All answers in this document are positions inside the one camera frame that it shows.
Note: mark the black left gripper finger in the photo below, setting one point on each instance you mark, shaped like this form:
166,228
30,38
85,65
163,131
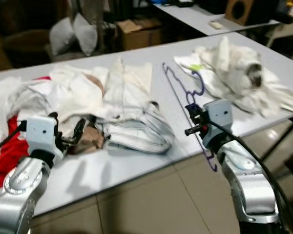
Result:
80,129

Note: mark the white jacket grey seams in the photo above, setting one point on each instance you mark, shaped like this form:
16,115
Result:
136,131

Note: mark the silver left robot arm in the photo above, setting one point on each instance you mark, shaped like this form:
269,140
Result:
24,185

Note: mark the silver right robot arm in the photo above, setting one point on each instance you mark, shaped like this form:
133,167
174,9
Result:
246,185

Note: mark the plain white shirt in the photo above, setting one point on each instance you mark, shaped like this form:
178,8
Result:
19,97

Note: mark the cream jacket dark collar lining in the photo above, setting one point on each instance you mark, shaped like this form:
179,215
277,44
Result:
229,63

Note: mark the white table black legs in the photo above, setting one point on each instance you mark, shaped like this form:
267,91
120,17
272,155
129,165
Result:
141,170

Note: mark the grey woven chair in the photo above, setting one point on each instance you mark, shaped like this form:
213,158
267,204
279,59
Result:
63,58

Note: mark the white remote control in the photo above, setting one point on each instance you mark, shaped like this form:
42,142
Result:
216,25

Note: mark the brown cardboard box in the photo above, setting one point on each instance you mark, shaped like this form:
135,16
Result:
139,35

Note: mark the grey pillow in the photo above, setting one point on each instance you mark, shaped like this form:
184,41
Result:
86,34
62,37

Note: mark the white desk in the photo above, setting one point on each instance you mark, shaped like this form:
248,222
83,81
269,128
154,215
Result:
190,17

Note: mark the dark brown armchair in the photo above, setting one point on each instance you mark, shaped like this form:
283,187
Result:
24,46

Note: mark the wooden speaker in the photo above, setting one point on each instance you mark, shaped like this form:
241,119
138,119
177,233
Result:
243,11

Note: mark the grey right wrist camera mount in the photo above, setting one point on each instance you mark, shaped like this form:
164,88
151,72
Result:
219,117

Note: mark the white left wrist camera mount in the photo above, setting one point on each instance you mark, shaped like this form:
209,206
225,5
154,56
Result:
41,136

